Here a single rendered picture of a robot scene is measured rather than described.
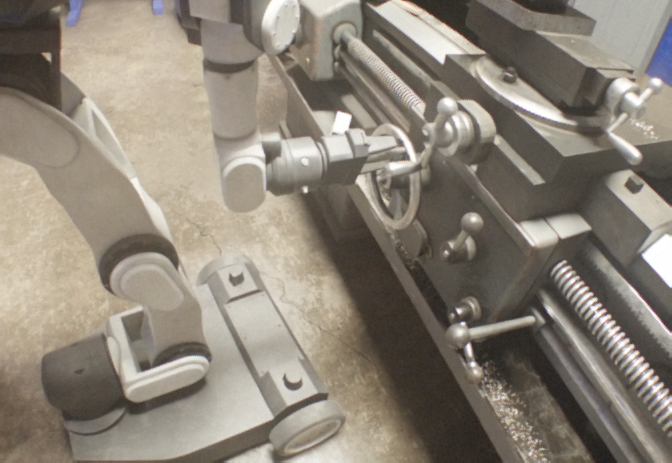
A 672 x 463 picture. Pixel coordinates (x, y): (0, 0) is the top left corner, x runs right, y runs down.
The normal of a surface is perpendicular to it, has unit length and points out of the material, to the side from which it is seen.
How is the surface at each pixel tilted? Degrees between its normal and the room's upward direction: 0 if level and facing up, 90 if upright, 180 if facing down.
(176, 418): 0
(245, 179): 95
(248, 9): 96
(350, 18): 90
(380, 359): 0
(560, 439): 0
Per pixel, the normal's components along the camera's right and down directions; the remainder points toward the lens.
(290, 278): 0.11, -0.73
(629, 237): -0.93, 0.17
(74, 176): 0.50, 0.62
